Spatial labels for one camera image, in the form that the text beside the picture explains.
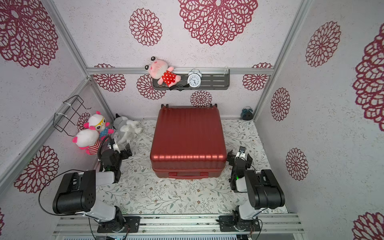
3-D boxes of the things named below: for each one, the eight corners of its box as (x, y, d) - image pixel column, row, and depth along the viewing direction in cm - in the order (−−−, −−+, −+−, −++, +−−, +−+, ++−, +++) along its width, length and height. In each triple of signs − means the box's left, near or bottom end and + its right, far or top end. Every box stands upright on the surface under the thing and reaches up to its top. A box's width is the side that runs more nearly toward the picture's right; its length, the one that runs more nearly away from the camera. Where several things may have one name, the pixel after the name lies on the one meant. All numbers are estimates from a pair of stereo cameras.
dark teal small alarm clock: (241, 120, 123) (244, 113, 117) (239, 114, 129) (242, 106, 122) (250, 120, 123) (253, 113, 117) (248, 114, 129) (251, 106, 122)
